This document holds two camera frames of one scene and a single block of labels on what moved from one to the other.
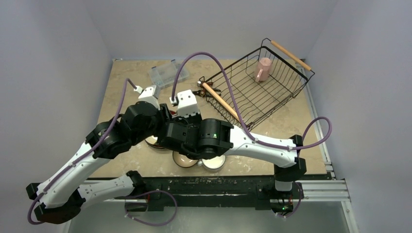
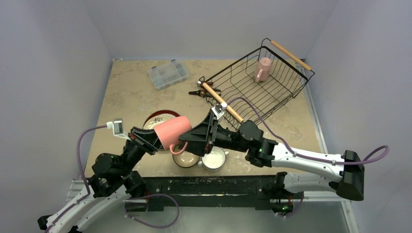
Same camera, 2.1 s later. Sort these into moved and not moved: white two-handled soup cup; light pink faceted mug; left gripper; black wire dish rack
Moved: left gripper
Not moved: white two-handled soup cup; black wire dish rack; light pink faceted mug
